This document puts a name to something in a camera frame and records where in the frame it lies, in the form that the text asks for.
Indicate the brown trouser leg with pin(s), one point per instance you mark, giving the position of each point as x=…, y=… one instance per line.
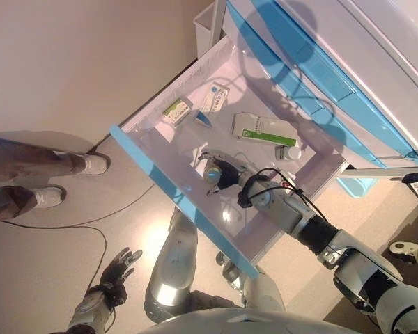
x=28, y=156
x=7, y=205

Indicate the right silver robot leg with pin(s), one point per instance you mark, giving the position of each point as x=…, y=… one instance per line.
x=264, y=292

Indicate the long green white medicine box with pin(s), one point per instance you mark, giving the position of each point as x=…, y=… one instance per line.
x=261, y=130

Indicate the light blue waste bin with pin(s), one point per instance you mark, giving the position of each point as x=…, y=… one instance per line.
x=355, y=186

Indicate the white side bin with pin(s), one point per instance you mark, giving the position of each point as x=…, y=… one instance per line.
x=203, y=31

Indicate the white bed caster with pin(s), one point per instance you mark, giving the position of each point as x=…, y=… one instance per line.
x=407, y=251

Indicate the small green white medicine box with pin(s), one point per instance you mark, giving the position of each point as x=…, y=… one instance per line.
x=177, y=112

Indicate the white pill bottle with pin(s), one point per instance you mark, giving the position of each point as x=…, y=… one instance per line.
x=288, y=153

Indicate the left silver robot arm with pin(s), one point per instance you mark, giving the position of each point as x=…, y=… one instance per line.
x=90, y=309

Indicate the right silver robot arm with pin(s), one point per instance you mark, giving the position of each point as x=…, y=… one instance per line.
x=289, y=208

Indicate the cart caster wheel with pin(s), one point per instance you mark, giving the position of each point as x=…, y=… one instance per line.
x=221, y=258

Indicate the white sneaker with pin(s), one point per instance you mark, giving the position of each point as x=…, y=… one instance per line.
x=50, y=197
x=95, y=163

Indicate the clear bottle yellow capsules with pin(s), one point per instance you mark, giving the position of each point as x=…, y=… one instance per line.
x=211, y=174

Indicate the white blue medicine box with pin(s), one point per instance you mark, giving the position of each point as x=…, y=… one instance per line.
x=216, y=99

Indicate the grey robot torso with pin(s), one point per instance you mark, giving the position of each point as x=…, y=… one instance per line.
x=251, y=323

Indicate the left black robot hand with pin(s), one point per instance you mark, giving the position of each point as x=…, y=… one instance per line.
x=116, y=273

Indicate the black cart key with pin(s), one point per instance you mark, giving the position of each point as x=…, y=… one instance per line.
x=416, y=177

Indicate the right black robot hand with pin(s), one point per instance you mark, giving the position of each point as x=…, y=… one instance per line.
x=228, y=174

